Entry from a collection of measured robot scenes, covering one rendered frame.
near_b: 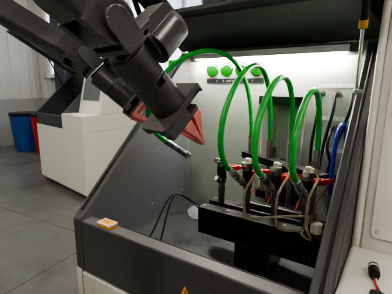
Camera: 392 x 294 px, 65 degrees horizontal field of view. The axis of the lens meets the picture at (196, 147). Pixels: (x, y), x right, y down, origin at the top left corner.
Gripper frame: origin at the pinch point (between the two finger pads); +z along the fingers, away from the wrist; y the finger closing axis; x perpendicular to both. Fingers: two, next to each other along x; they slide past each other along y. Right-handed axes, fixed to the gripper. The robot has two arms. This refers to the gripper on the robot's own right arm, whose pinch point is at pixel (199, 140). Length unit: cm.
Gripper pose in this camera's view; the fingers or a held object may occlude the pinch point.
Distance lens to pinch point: 54.6
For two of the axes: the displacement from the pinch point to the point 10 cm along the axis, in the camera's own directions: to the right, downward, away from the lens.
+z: 5.3, 6.0, 6.0
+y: 5.3, -7.8, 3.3
